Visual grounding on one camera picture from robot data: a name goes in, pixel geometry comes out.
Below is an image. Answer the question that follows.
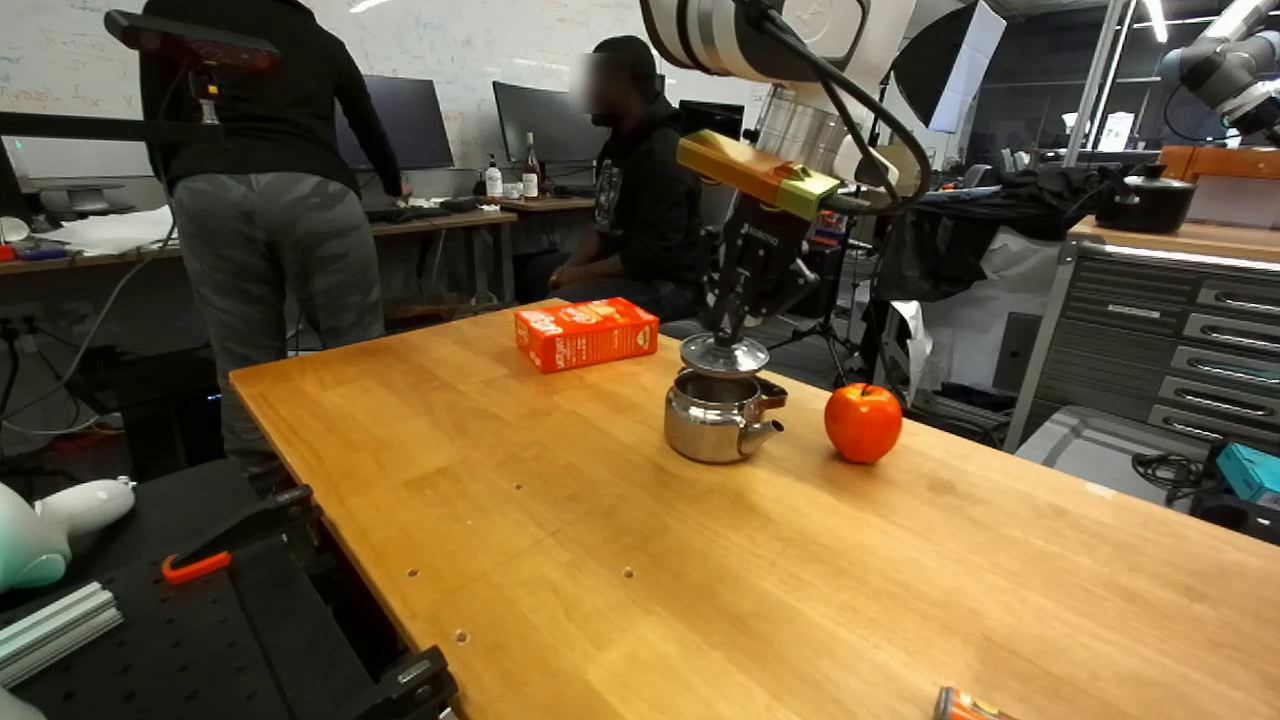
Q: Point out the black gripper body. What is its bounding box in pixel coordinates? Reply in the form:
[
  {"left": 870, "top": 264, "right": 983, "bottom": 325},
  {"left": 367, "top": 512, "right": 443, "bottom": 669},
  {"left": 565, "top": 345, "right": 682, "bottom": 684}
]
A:
[{"left": 724, "top": 196, "right": 818, "bottom": 271}]

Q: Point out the small steel teapot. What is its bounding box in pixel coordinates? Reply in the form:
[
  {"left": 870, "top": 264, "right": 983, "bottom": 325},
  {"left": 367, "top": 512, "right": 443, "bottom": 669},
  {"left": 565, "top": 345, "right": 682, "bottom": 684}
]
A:
[{"left": 660, "top": 366, "right": 791, "bottom": 469}]

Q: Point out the black light stand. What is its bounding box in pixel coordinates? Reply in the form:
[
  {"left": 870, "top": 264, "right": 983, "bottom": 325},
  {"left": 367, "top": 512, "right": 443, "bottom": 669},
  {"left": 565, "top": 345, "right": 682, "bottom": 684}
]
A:
[{"left": 824, "top": 196, "right": 901, "bottom": 390}]

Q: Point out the orange cracker box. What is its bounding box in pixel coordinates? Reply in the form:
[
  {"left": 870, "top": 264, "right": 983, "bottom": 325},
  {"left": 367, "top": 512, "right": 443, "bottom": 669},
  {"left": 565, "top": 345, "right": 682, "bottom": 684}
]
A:
[{"left": 511, "top": 291, "right": 663, "bottom": 377}]

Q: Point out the black cloth pile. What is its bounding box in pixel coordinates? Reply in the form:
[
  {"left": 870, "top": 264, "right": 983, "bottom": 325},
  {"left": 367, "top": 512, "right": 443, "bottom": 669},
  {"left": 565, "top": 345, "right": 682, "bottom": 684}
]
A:
[{"left": 870, "top": 154, "right": 1135, "bottom": 305}]

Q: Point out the black computer monitor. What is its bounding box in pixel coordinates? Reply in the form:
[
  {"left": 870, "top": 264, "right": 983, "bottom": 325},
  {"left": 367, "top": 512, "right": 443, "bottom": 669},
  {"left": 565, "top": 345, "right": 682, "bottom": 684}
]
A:
[
  {"left": 360, "top": 71, "right": 459, "bottom": 180},
  {"left": 489, "top": 81, "right": 610, "bottom": 177}
]

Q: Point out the black studio softbox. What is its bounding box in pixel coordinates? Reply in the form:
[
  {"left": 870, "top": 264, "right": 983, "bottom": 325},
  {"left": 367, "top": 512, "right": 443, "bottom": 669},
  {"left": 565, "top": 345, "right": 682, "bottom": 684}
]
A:
[{"left": 917, "top": 0, "right": 1012, "bottom": 134}]

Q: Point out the grey plastic storage bin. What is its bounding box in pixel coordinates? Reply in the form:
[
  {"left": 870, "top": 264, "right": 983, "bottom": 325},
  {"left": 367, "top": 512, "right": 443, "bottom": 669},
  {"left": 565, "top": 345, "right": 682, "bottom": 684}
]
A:
[{"left": 1012, "top": 398, "right": 1222, "bottom": 512}]

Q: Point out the black cooking pot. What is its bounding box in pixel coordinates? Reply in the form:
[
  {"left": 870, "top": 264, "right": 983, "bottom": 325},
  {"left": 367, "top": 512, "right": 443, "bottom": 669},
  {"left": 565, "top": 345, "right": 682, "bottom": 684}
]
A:
[{"left": 1092, "top": 169, "right": 1198, "bottom": 237}]

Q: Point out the grey drawer cabinet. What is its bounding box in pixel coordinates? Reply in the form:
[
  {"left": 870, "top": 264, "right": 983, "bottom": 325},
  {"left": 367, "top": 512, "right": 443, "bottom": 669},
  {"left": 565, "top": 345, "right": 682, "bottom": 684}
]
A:
[{"left": 1004, "top": 212, "right": 1280, "bottom": 456}]

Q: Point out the orange wooden board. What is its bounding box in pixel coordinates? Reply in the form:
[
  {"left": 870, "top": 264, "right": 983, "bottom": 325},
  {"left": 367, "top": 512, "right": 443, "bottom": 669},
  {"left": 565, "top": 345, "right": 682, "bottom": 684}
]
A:
[{"left": 1156, "top": 140, "right": 1280, "bottom": 182}]

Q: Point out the small orange striped item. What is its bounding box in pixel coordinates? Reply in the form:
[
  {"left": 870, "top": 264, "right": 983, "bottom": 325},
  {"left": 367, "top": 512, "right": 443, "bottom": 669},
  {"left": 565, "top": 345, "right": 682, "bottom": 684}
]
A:
[{"left": 929, "top": 684, "right": 1023, "bottom": 720}]

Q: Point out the standing person in dark top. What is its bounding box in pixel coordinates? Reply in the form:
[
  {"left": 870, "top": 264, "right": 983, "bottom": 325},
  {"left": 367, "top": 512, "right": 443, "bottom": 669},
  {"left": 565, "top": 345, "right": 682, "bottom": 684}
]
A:
[{"left": 135, "top": 0, "right": 408, "bottom": 472}]

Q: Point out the black table clamp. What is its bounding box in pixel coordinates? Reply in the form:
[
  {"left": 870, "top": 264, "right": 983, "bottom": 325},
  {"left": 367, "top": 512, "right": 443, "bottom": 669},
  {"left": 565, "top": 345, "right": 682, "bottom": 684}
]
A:
[{"left": 351, "top": 644, "right": 464, "bottom": 720}]

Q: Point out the teal plastic case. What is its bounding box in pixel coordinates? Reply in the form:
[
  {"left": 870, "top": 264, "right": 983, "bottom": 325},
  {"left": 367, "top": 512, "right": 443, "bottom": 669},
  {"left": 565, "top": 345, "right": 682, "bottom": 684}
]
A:
[{"left": 1211, "top": 436, "right": 1280, "bottom": 512}]

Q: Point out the white rounded plastic piece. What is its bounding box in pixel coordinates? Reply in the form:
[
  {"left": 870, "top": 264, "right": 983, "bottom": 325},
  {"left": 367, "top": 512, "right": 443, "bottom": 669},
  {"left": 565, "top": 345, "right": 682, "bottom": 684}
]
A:
[{"left": 0, "top": 472, "right": 138, "bottom": 594}]

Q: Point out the aluminium extrusion bar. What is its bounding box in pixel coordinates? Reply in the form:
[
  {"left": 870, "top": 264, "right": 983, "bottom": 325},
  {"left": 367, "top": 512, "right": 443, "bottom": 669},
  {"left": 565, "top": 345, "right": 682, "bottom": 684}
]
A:
[{"left": 0, "top": 576, "right": 128, "bottom": 690}]

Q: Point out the tan wrist camera mount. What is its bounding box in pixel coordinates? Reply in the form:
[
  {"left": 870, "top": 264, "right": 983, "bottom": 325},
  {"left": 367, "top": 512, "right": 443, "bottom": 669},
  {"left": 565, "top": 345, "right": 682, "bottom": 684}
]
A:
[{"left": 670, "top": 122, "right": 846, "bottom": 223}]

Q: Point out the long wooden wall desk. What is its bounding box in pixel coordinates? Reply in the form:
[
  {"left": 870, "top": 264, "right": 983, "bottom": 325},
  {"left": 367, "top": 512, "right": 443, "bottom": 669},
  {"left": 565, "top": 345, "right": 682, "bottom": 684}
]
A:
[{"left": 0, "top": 192, "right": 602, "bottom": 276}]

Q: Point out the black camera boom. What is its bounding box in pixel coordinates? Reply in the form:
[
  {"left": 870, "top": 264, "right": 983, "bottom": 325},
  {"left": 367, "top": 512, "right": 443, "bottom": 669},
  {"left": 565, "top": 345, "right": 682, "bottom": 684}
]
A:
[{"left": 101, "top": 5, "right": 289, "bottom": 71}]

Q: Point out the black clamp with orange handle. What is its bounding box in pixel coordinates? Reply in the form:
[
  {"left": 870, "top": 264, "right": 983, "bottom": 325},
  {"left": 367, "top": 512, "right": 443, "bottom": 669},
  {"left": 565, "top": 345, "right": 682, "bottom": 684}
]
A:
[{"left": 156, "top": 483, "right": 321, "bottom": 593}]

